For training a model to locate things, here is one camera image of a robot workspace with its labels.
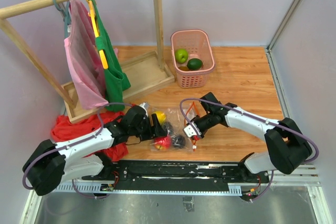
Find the pink plastic basket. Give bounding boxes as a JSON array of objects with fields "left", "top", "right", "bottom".
[{"left": 171, "top": 29, "right": 215, "bottom": 88}]

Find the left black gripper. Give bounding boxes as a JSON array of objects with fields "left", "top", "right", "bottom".
[{"left": 130, "top": 113, "right": 167, "bottom": 142}]

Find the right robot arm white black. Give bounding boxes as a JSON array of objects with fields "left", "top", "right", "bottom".
[{"left": 183, "top": 92, "right": 313, "bottom": 182}]

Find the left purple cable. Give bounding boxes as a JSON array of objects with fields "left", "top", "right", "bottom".
[{"left": 22, "top": 102, "right": 137, "bottom": 199}]

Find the clear zip top bag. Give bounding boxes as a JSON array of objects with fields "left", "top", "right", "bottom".
[{"left": 150, "top": 107, "right": 197, "bottom": 152}]

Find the grey slotted cable duct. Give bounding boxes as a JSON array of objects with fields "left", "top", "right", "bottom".
[{"left": 53, "top": 182, "right": 243, "bottom": 196}]

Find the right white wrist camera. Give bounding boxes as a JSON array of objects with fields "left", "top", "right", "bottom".
[{"left": 183, "top": 123, "right": 202, "bottom": 141}]

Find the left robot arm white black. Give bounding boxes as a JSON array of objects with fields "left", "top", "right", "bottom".
[{"left": 22, "top": 104, "right": 167, "bottom": 196}]

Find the yellow clothes hanger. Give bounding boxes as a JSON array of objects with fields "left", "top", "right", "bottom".
[{"left": 86, "top": 0, "right": 108, "bottom": 69}]

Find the dark green fake vegetable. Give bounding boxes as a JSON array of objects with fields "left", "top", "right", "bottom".
[{"left": 187, "top": 58, "right": 203, "bottom": 71}]

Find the green hanging garment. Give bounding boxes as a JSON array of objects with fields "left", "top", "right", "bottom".
[{"left": 89, "top": 0, "right": 131, "bottom": 103}]

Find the pink hanging garment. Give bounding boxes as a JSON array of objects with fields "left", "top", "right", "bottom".
[{"left": 64, "top": 0, "right": 108, "bottom": 110}]

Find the teal clothes hanger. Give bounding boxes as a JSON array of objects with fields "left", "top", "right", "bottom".
[{"left": 52, "top": 0, "right": 71, "bottom": 38}]

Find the brown fake kiwi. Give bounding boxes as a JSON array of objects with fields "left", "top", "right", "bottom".
[{"left": 178, "top": 66, "right": 189, "bottom": 71}]

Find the red fake tomato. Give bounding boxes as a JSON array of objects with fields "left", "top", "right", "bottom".
[{"left": 154, "top": 136, "right": 172, "bottom": 150}]

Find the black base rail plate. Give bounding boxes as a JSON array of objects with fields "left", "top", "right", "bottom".
[{"left": 82, "top": 160, "right": 269, "bottom": 189}]

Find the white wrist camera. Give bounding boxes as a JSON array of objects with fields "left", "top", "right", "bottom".
[
  {"left": 139, "top": 102, "right": 149, "bottom": 115},
  {"left": 183, "top": 123, "right": 202, "bottom": 141}
]

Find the dark purple fake plum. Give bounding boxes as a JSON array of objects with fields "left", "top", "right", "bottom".
[
  {"left": 162, "top": 122, "right": 174, "bottom": 134},
  {"left": 172, "top": 135, "right": 186, "bottom": 148}
]

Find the wooden clothes rack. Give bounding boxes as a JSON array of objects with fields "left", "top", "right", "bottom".
[{"left": 1, "top": 0, "right": 175, "bottom": 123}]

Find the light green fake apple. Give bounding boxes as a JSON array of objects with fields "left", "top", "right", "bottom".
[{"left": 174, "top": 49, "right": 188, "bottom": 64}]

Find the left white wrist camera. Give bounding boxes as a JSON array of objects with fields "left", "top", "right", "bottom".
[{"left": 139, "top": 102, "right": 149, "bottom": 115}]

